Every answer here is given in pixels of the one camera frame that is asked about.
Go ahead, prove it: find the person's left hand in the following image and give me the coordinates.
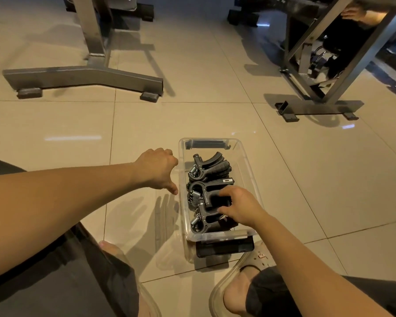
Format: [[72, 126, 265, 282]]
[[133, 147, 179, 195]]

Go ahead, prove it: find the person's right hand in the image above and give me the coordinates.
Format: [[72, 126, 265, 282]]
[[216, 185, 268, 228]]

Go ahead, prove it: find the clear plastic storage box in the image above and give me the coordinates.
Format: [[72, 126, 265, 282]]
[[178, 137, 263, 258]]

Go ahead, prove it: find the black spring grip strengthener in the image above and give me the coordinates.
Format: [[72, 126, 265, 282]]
[[187, 151, 233, 182], [190, 199, 238, 234], [186, 177, 235, 208]]

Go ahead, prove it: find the person's right forearm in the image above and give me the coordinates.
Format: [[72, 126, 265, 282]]
[[254, 214, 393, 317]]

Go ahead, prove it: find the person's left forearm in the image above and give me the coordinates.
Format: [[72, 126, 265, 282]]
[[0, 161, 143, 283]]

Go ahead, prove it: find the beige right slipper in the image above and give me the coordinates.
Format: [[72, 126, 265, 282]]
[[208, 240, 278, 317]]

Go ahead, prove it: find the beige slipper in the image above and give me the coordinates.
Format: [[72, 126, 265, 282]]
[[99, 240, 162, 317], [208, 240, 278, 317]]

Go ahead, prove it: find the grey metal rack stand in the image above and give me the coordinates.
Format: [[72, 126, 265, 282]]
[[2, 0, 164, 103]]

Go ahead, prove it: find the beige left slipper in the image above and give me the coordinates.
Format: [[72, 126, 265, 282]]
[[99, 240, 162, 317]]

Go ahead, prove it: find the black weight bench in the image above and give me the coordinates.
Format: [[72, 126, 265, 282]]
[[227, 0, 321, 27]]

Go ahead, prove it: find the grey metal machine frame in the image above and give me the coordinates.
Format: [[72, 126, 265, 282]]
[[275, 0, 396, 123]]

